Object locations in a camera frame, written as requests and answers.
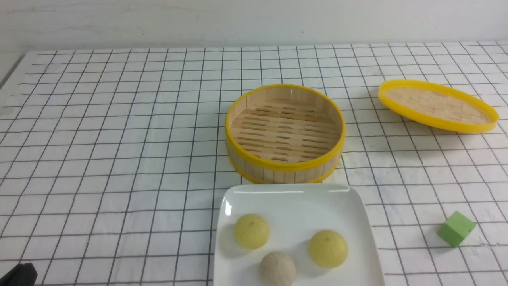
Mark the yellow rimmed bamboo steamer lid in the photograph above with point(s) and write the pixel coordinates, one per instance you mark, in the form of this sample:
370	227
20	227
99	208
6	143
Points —
438	106

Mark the beige steamed bun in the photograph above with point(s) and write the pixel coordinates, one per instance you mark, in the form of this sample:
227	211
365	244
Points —
277	269

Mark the green foam cube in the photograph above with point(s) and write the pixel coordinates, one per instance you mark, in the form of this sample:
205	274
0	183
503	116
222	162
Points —
456	229

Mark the white checkered tablecloth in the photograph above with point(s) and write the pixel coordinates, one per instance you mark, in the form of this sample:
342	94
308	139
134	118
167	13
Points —
113	162

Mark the yellow rimmed bamboo steamer basket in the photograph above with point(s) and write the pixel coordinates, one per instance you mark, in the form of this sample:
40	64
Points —
284	133

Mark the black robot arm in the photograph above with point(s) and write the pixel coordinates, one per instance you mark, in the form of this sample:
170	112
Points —
21	275

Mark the white square ceramic plate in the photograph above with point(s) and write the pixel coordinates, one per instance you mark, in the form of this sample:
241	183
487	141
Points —
295	212

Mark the yellow steamed bun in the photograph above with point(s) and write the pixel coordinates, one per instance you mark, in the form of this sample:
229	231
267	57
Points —
328	248
251	231

